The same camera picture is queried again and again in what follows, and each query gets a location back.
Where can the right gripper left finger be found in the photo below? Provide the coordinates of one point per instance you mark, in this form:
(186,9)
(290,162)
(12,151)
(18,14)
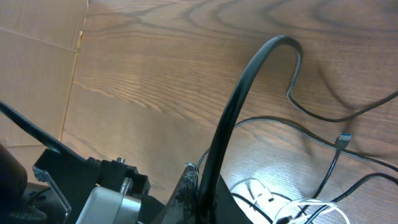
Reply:
(181,207)

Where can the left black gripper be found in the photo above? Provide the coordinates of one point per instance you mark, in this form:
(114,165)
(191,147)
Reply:
(73,180)

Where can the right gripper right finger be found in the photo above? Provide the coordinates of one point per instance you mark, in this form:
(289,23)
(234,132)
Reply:
(227,211)

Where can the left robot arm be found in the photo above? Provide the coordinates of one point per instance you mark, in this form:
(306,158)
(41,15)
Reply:
(22,202)

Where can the cardboard box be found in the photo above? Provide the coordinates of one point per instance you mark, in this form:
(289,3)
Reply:
(40,41)

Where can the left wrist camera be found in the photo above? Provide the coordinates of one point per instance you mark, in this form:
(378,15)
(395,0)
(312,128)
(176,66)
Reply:
(105,206)

